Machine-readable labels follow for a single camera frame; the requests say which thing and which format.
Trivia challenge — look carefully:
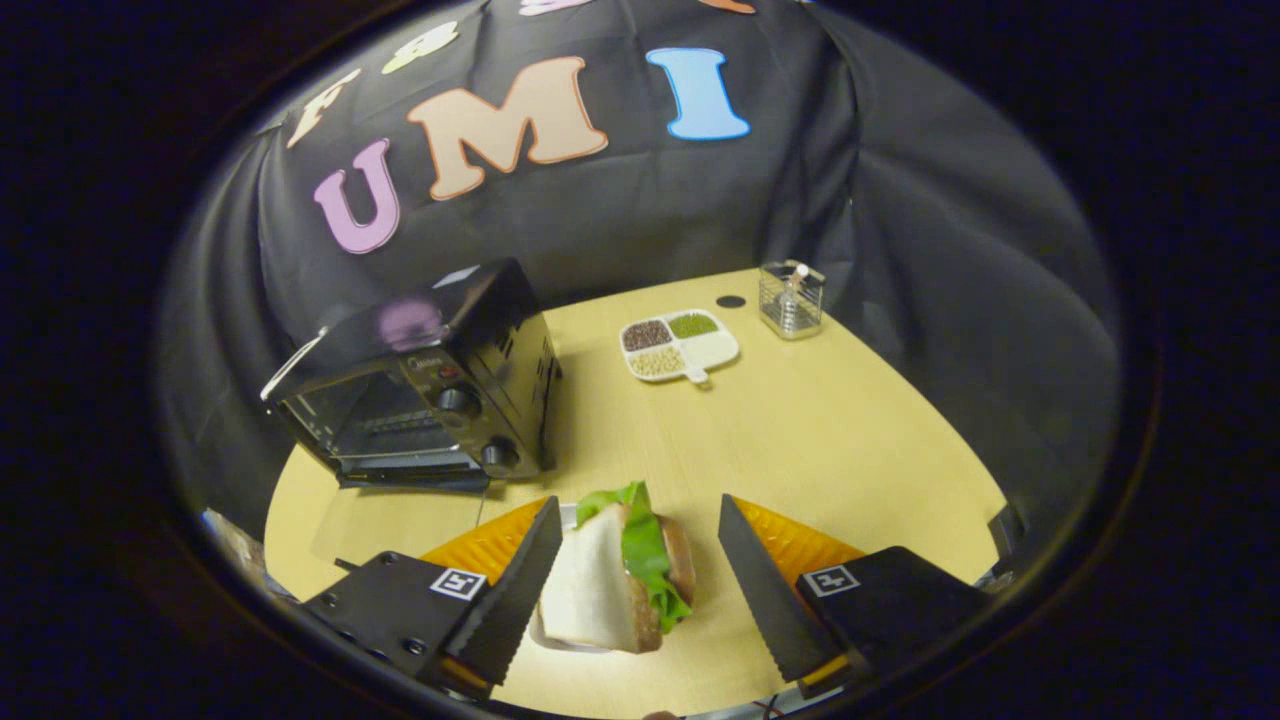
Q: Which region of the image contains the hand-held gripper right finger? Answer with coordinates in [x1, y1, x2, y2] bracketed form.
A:
[717, 494, 993, 701]

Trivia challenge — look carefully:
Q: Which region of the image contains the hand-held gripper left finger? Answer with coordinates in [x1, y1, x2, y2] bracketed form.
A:
[298, 495, 564, 701]

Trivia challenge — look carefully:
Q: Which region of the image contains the sandwich with lettuce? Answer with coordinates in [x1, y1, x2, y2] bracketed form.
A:
[540, 482, 697, 655]

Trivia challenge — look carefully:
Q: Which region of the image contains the black toaster oven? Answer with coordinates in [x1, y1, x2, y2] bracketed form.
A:
[260, 258, 563, 576]

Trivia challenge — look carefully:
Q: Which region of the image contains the white plastic tray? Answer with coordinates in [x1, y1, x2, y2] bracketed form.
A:
[528, 503, 701, 657]

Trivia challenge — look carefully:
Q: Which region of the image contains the white divided dish of grains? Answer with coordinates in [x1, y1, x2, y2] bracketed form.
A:
[619, 309, 741, 386]

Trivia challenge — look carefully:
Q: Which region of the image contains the white plastic object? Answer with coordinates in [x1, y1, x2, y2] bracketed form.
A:
[261, 328, 328, 403]

